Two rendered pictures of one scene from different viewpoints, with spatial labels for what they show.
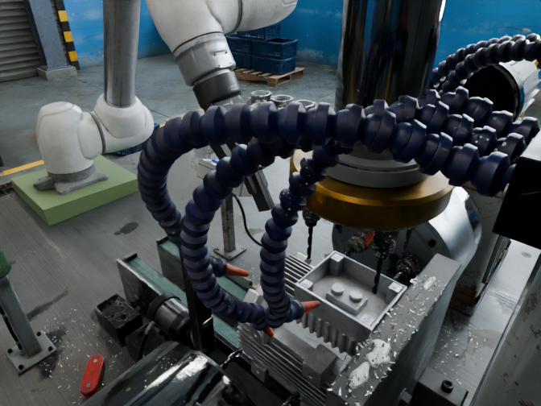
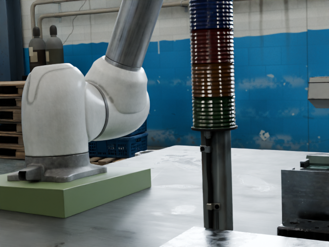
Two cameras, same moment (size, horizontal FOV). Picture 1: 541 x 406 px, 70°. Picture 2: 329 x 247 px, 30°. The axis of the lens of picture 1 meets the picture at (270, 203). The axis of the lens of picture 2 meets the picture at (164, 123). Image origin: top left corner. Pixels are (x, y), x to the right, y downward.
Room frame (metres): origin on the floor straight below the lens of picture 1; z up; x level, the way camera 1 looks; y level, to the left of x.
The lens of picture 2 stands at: (-0.26, 0.76, 1.13)
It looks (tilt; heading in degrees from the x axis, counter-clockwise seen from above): 6 degrees down; 348
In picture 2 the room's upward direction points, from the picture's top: 2 degrees counter-clockwise
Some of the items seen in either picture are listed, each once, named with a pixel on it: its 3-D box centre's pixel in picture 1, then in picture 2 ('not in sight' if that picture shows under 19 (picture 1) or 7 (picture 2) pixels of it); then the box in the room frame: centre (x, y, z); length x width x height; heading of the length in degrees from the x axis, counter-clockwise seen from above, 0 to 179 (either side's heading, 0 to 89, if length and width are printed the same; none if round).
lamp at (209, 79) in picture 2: not in sight; (212, 79); (0.55, 0.52, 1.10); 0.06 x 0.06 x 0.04
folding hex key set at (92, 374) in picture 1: (92, 375); not in sight; (0.49, 0.36, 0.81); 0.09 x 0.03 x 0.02; 8
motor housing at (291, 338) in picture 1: (320, 333); not in sight; (0.42, -0.08, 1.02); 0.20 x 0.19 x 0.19; 48
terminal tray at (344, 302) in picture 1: (348, 304); not in sight; (0.40, -0.11, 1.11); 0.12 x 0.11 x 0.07; 48
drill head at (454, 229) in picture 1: (415, 225); not in sight; (0.69, -0.31, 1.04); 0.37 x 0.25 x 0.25; 139
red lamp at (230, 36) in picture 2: not in sight; (211, 46); (0.55, 0.52, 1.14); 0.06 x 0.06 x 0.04
